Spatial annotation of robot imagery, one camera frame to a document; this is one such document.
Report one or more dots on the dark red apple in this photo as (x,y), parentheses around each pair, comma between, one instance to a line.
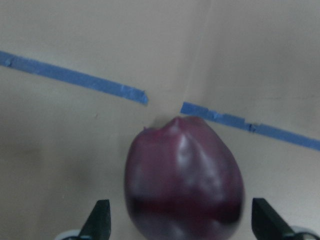
(181,182)

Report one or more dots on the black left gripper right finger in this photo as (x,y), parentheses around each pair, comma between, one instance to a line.
(267,224)

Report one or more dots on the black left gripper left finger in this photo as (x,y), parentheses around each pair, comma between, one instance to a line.
(98,224)

